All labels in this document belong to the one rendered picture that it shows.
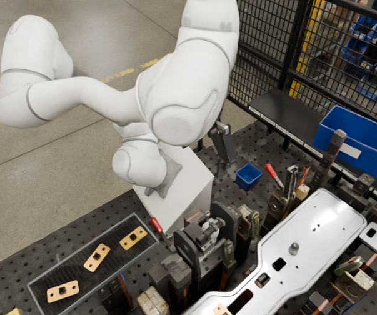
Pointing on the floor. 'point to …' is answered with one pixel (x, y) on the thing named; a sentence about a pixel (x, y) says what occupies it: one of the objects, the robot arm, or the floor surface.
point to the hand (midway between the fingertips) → (203, 157)
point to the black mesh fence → (316, 65)
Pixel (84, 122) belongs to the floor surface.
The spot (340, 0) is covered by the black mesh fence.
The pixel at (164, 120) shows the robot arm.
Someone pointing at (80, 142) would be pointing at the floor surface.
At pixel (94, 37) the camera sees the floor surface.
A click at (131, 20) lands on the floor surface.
